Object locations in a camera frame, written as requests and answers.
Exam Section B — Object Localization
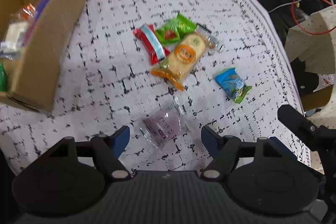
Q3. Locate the purple wafer pack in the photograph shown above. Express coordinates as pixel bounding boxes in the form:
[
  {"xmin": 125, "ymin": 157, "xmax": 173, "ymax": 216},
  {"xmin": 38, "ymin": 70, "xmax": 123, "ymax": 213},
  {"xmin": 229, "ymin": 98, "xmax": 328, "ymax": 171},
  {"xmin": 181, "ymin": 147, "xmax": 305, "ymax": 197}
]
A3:
[{"xmin": 23, "ymin": 0, "xmax": 50, "ymax": 45}]

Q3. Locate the clear white biscuit pack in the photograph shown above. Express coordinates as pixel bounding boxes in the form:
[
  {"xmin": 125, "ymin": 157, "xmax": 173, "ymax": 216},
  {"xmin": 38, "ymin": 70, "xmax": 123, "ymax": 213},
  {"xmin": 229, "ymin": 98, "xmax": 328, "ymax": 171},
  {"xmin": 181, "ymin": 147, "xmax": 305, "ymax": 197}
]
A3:
[{"xmin": 1, "ymin": 21, "xmax": 29, "ymax": 59}]

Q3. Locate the red cable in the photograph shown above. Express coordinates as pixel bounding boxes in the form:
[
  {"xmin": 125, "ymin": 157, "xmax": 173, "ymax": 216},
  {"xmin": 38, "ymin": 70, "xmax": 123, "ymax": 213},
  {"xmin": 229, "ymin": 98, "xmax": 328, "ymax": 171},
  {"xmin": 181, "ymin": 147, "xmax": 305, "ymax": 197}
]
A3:
[{"xmin": 290, "ymin": 0, "xmax": 336, "ymax": 36}]

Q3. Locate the small silver candy wrapper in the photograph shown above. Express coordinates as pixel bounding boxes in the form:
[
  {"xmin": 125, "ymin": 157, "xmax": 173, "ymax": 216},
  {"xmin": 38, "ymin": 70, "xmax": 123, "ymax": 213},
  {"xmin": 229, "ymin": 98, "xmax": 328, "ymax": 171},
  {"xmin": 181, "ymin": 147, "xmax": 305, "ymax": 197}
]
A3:
[{"xmin": 195, "ymin": 23, "xmax": 219, "ymax": 50}]

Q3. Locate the brown cardboard box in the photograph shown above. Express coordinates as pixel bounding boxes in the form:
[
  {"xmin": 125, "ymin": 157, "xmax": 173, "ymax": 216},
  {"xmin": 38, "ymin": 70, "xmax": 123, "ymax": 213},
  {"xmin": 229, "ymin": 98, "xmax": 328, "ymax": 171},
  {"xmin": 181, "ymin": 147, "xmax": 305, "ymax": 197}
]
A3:
[{"xmin": 1, "ymin": 0, "xmax": 86, "ymax": 112}]

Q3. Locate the red white snack packet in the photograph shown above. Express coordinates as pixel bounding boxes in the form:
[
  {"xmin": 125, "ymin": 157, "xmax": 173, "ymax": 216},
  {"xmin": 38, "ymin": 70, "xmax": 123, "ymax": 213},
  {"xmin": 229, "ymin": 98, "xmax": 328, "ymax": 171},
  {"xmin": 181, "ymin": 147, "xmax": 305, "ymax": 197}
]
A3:
[{"xmin": 133, "ymin": 24, "xmax": 170, "ymax": 65}]

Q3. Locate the green strawberry snack packet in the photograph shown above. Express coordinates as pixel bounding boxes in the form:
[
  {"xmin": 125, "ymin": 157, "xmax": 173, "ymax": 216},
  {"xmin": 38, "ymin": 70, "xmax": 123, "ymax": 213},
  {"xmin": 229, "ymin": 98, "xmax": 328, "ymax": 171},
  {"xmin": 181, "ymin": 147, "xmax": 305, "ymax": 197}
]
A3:
[{"xmin": 154, "ymin": 14, "xmax": 197, "ymax": 46}]

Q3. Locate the orange foil candy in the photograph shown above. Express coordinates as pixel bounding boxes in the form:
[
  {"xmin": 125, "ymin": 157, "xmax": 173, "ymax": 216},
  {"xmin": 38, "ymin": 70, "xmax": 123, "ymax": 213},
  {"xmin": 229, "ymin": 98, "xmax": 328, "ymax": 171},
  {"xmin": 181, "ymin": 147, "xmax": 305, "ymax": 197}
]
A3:
[{"xmin": 18, "ymin": 3, "xmax": 36, "ymax": 21}]

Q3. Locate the dotted cream tablecloth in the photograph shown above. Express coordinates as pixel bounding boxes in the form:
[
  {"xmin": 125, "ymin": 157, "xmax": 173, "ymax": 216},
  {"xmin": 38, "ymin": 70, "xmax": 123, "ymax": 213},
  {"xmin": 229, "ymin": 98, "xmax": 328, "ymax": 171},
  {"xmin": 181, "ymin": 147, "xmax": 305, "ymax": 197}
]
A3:
[{"xmin": 284, "ymin": 4, "xmax": 336, "ymax": 172}]

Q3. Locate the orange round cracker pack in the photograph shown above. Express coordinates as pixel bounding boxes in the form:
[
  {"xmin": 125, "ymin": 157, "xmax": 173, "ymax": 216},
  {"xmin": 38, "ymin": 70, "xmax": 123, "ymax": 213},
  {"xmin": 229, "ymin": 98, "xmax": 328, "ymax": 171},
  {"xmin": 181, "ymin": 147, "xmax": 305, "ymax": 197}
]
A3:
[{"xmin": 151, "ymin": 32, "xmax": 208, "ymax": 91}]

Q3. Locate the green candy packet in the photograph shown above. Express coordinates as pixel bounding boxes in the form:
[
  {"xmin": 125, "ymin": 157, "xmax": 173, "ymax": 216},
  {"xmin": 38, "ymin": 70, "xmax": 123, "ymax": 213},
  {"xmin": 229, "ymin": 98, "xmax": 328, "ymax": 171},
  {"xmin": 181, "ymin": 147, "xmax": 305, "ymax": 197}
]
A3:
[{"xmin": 0, "ymin": 63, "xmax": 7, "ymax": 92}]

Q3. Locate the purple jelly cup packet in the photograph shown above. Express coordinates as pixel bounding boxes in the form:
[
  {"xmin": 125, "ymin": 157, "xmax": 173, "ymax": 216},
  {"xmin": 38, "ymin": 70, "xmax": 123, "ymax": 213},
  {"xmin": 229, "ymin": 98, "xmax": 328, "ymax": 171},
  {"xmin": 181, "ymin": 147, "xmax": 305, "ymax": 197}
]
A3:
[{"xmin": 139, "ymin": 97, "xmax": 189, "ymax": 149}]

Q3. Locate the blue green snack packet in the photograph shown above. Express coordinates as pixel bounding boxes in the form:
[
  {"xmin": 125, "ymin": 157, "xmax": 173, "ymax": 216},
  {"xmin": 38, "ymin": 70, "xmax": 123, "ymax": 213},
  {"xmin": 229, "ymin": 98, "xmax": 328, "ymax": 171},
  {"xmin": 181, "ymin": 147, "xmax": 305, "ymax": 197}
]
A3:
[{"xmin": 214, "ymin": 68, "xmax": 252, "ymax": 103}]

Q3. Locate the white patterned mat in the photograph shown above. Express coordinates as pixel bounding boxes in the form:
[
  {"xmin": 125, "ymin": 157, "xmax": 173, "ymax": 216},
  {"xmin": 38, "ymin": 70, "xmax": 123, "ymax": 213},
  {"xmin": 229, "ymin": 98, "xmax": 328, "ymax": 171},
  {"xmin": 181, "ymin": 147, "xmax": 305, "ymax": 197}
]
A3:
[{"xmin": 1, "ymin": 0, "xmax": 310, "ymax": 173}]

